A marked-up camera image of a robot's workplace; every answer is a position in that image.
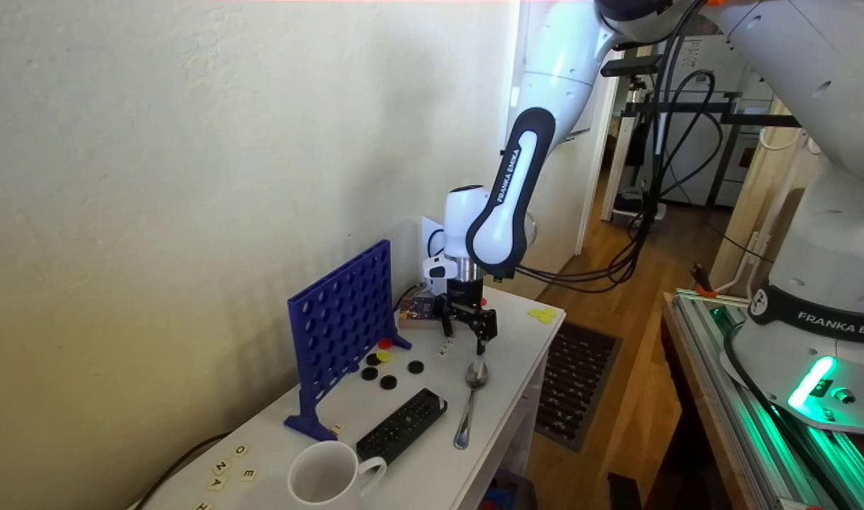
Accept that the grey metal cabinet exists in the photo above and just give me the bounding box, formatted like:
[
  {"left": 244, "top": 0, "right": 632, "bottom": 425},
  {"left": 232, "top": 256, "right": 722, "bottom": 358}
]
[{"left": 635, "top": 32, "right": 784, "bottom": 211}]

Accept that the metal spoon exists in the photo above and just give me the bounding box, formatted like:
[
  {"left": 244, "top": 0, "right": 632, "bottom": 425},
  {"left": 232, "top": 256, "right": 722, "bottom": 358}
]
[{"left": 450, "top": 358, "right": 494, "bottom": 453}]

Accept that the blue connect four grid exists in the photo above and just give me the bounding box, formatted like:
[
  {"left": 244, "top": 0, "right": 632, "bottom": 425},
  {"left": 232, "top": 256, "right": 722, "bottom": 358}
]
[{"left": 283, "top": 238, "right": 413, "bottom": 446}]

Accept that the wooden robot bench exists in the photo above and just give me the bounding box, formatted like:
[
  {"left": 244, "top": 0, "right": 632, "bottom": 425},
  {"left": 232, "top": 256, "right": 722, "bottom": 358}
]
[{"left": 659, "top": 289, "right": 764, "bottom": 510}]

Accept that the black floor vent grate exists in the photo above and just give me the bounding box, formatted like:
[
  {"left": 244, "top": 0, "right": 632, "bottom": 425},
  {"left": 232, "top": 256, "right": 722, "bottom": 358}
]
[{"left": 536, "top": 320, "right": 622, "bottom": 453}]

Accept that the white plastic container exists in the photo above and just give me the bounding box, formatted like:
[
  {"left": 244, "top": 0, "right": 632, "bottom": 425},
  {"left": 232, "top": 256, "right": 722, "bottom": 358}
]
[{"left": 416, "top": 215, "right": 454, "bottom": 300}]

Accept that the white ceramic mug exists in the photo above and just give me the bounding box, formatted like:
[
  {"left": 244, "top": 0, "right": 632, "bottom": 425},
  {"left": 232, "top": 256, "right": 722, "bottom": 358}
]
[{"left": 287, "top": 439, "right": 392, "bottom": 510}]

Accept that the beige wooden cabinet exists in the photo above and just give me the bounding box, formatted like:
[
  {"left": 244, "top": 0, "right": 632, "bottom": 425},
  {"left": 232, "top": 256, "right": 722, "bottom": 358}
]
[{"left": 706, "top": 123, "right": 809, "bottom": 293}]

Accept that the white floor device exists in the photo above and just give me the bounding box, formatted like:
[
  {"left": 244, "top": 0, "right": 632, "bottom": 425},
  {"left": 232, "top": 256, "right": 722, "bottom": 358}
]
[{"left": 608, "top": 185, "right": 671, "bottom": 229}]

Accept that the black remote control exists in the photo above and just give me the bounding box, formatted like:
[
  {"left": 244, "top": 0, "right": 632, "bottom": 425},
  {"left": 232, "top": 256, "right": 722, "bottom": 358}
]
[{"left": 353, "top": 386, "right": 450, "bottom": 467}]

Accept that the purple book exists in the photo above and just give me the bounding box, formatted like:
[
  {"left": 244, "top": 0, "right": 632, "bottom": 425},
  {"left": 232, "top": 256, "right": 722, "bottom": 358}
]
[{"left": 396, "top": 293, "right": 454, "bottom": 332}]

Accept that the aluminium rail frame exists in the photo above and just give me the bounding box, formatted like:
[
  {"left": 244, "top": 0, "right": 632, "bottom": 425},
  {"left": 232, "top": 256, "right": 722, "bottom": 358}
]
[{"left": 668, "top": 286, "right": 864, "bottom": 510}]

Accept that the white side table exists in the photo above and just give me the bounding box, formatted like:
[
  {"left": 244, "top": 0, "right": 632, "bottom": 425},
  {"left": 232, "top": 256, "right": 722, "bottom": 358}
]
[{"left": 131, "top": 281, "right": 566, "bottom": 510}]

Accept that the black metal frame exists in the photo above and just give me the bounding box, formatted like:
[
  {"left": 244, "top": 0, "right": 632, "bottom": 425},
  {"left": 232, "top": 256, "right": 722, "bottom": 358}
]
[{"left": 594, "top": 51, "right": 805, "bottom": 141}]

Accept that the colourful game box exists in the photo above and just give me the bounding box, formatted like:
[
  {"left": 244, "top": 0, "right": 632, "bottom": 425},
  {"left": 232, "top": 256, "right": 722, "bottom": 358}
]
[{"left": 479, "top": 467, "right": 537, "bottom": 510}]

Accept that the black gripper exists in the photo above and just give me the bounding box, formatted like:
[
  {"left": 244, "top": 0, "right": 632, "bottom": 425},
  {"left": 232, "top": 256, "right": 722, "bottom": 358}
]
[{"left": 435, "top": 276, "right": 502, "bottom": 361}]

